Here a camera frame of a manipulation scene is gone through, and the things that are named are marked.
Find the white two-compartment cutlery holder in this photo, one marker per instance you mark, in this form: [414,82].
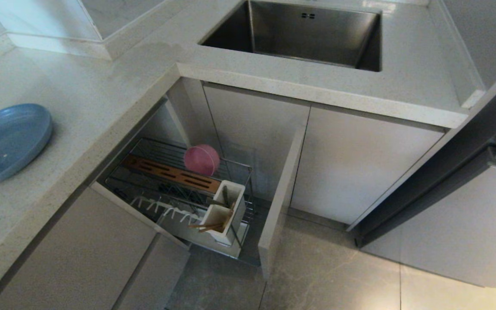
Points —
[237,206]

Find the large beige drawer front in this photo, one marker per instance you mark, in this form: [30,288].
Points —
[80,258]

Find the pink speckled bowl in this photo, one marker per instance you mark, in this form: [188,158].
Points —
[201,159]

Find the white appliance front panel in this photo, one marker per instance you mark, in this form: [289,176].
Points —
[467,228]

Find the beige pull-out cabinet front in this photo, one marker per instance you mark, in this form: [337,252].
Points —
[280,202]

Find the wide beige cabinet door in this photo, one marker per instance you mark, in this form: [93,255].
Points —
[360,168]

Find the narrow beige cabinet door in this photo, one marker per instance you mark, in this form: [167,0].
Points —
[265,120]

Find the white drip tray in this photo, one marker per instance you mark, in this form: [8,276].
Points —
[183,232]

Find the wooden chopstick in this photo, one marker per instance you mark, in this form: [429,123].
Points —
[203,225]
[209,228]

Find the small beige drawer front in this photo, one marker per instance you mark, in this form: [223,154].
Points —
[153,280]

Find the dark grey door frame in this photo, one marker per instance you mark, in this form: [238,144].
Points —
[446,172]

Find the stainless steel sink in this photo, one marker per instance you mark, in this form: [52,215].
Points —
[312,38]

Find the blue round plate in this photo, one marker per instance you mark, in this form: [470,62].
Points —
[15,133]

